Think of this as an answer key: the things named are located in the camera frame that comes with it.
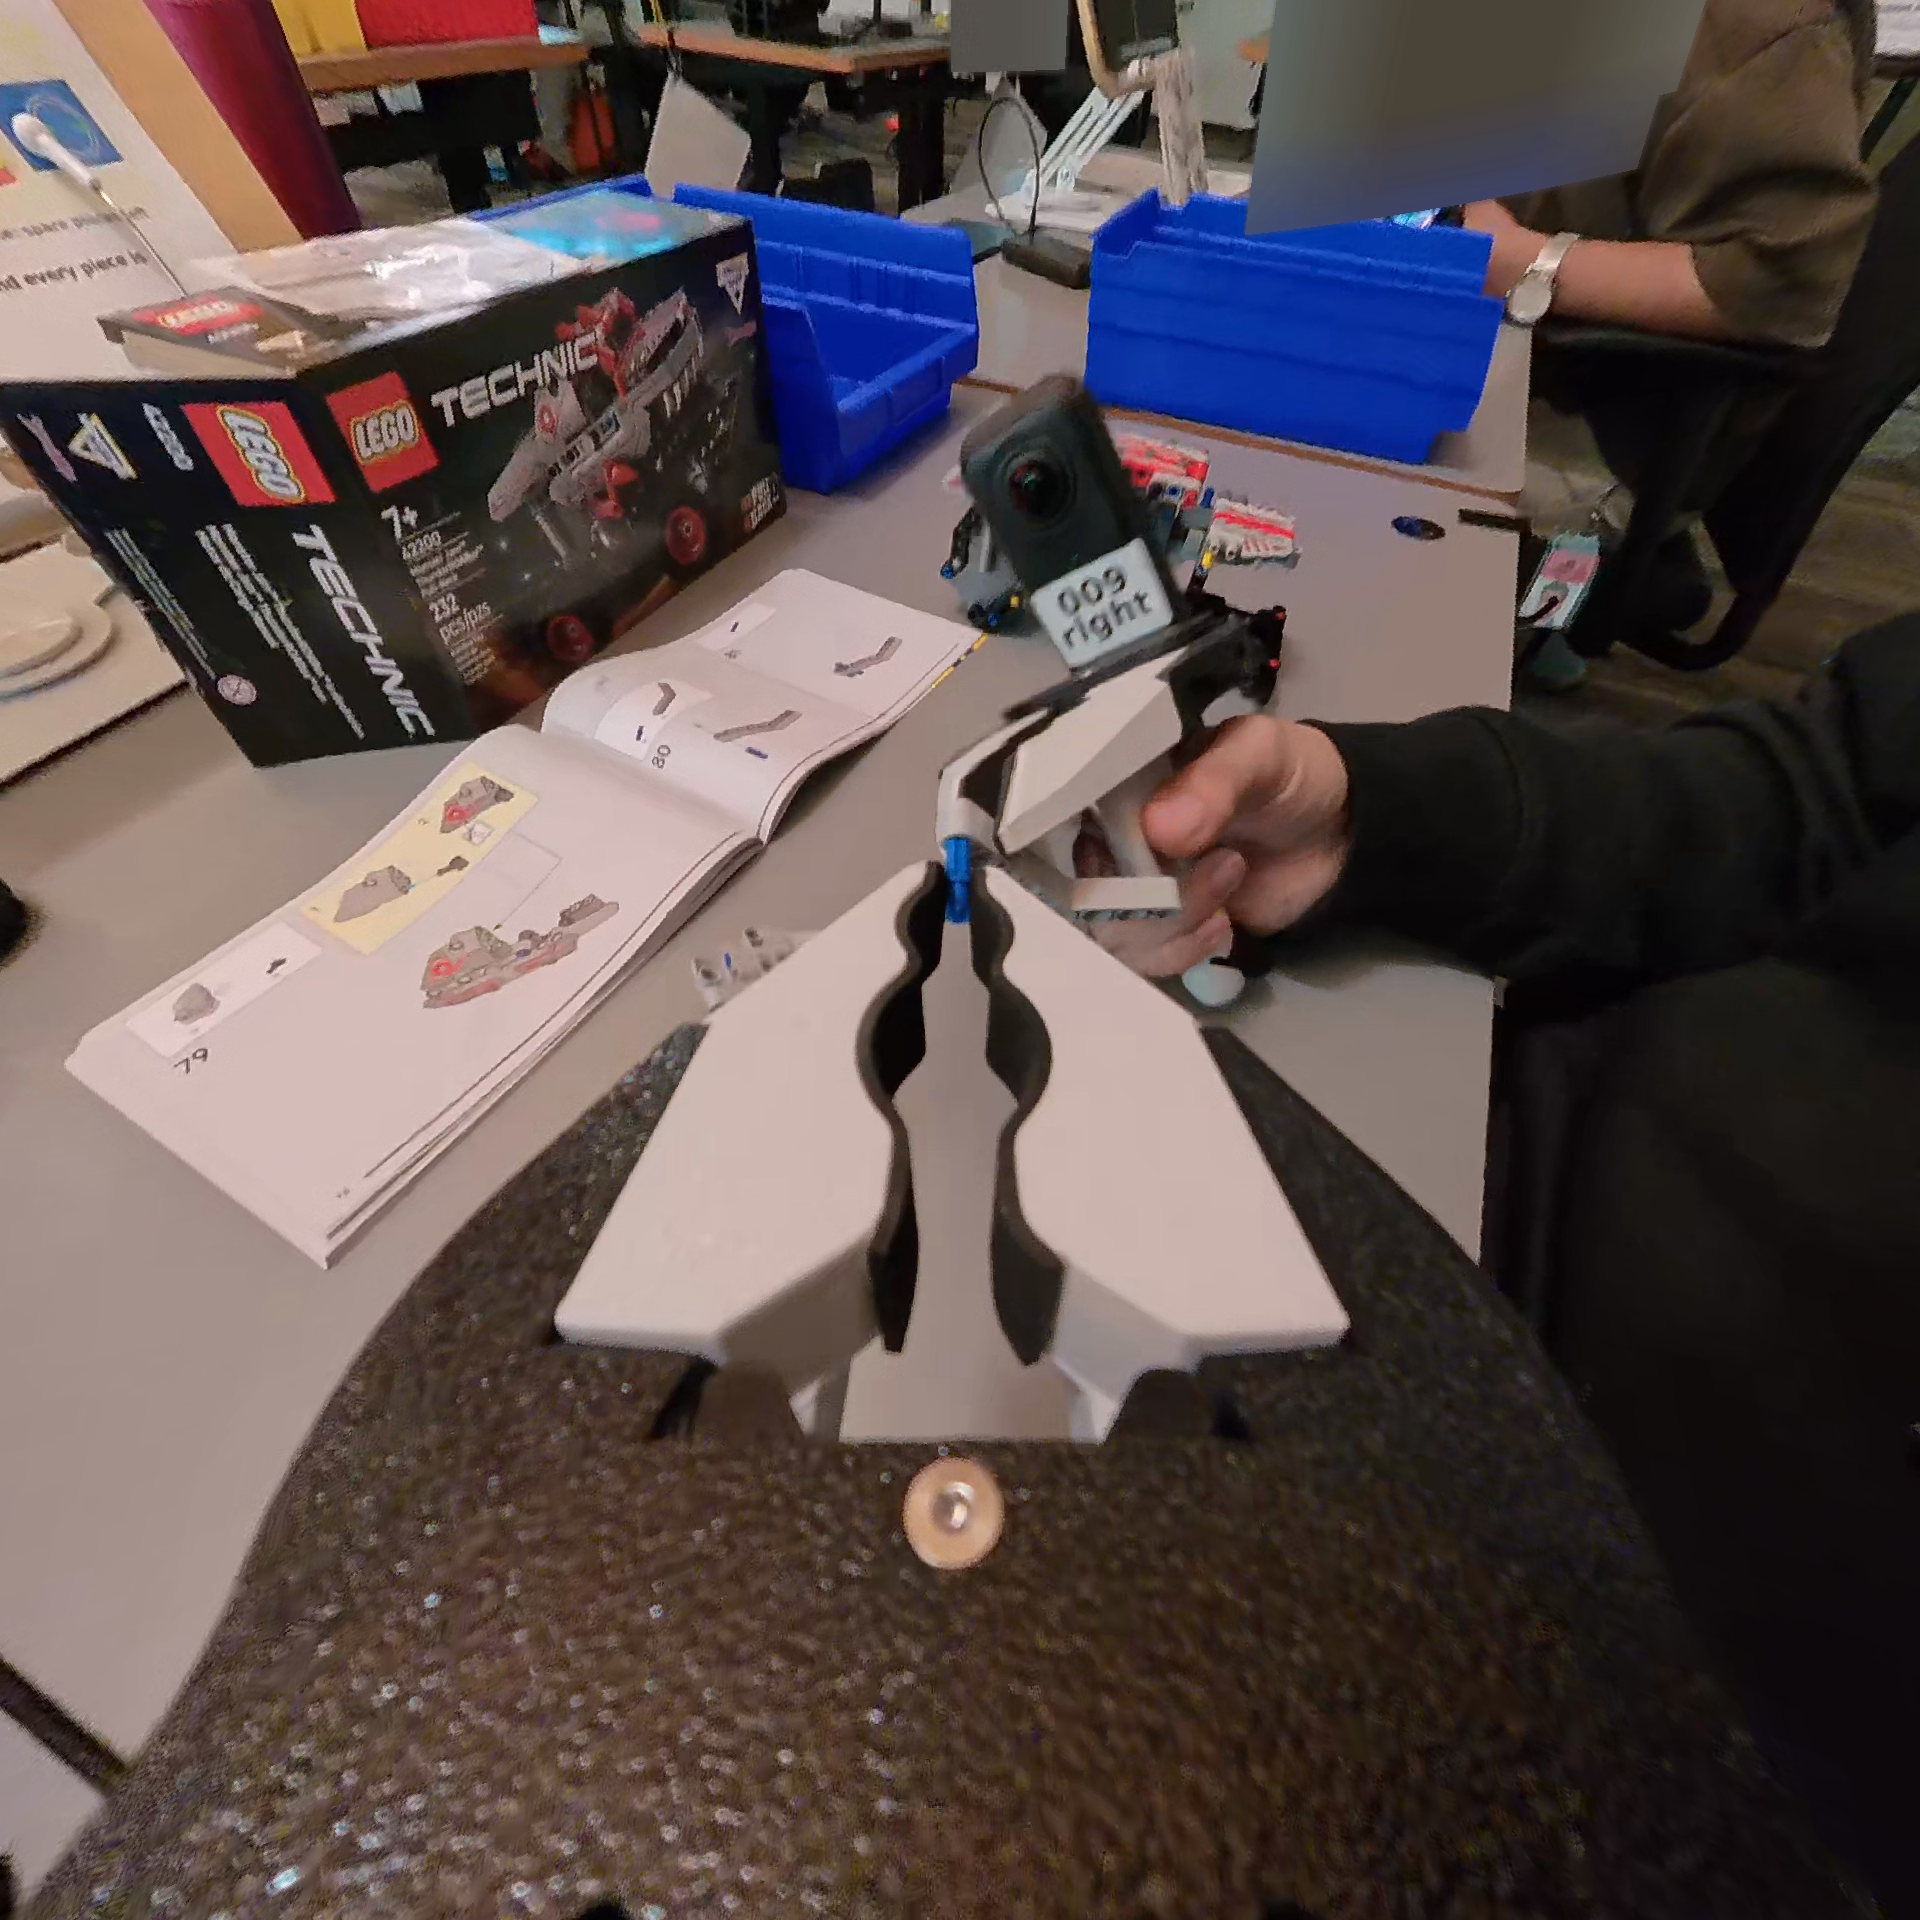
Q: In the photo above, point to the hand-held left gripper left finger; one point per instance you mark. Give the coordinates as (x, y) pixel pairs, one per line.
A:
(748, 1171)

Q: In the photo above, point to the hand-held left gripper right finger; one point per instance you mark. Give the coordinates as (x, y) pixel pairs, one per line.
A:
(1171, 1200)

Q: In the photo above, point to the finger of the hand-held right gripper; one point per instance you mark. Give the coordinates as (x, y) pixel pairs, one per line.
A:
(1077, 766)
(1003, 738)

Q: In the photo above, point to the blue toy pin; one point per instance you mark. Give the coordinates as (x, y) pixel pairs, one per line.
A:
(958, 878)

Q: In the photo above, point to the grey desk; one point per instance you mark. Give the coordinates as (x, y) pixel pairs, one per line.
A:
(1349, 633)

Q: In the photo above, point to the person's right hand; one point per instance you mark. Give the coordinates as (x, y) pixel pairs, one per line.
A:
(1275, 812)

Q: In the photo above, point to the white toy beam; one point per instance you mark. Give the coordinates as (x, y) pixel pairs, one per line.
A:
(1124, 897)

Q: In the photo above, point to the part-built toy truck chassis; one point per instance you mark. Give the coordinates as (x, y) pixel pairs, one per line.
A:
(1244, 525)

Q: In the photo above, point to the grey toy brick assembly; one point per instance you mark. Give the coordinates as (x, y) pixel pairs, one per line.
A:
(743, 963)

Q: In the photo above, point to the blue storage bin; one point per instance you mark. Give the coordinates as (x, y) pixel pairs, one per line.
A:
(868, 346)
(1275, 346)

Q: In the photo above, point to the white laptop stand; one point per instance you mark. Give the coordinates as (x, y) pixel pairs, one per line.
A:
(1089, 135)

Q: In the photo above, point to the open instruction booklet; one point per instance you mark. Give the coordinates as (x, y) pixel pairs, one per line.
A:
(450, 976)

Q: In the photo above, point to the pink hanging tag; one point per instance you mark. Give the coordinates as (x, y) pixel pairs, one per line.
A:
(1557, 580)

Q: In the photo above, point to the person's black hoodie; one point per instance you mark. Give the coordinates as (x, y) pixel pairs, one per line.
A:
(1725, 1274)

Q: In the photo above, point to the black toy set box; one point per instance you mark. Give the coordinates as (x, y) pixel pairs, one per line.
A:
(450, 525)

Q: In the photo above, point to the black office chair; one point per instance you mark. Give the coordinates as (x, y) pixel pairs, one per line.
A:
(1694, 451)

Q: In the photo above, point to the clear plastic bag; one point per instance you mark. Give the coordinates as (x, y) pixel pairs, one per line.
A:
(331, 291)

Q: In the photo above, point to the magenta roll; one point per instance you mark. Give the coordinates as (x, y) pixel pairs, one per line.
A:
(257, 107)

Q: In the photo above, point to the white poster board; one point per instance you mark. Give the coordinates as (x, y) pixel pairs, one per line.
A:
(75, 195)

